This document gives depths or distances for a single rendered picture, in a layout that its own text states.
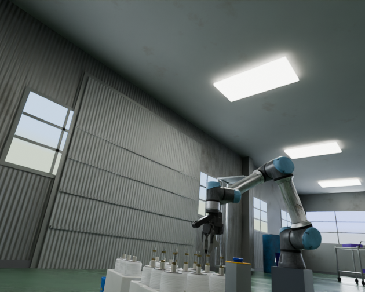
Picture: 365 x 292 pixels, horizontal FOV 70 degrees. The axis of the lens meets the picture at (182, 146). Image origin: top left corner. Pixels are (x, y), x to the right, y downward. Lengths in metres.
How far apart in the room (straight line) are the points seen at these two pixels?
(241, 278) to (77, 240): 3.00
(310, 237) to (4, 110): 3.34
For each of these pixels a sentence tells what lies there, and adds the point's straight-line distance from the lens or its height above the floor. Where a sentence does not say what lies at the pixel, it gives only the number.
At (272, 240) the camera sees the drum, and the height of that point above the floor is 0.81.
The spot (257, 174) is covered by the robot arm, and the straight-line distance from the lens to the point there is 1.71.
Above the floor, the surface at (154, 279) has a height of 0.21.
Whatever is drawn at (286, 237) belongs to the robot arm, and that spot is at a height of 0.46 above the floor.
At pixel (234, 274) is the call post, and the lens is 1.09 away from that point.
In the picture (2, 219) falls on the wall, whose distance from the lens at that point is 3.54.
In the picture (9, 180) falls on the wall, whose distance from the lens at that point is 3.57.
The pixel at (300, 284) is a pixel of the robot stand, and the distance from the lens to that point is 1.71.
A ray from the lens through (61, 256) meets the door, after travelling 3.79.
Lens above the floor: 0.34
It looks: 22 degrees up
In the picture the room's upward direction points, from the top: 5 degrees clockwise
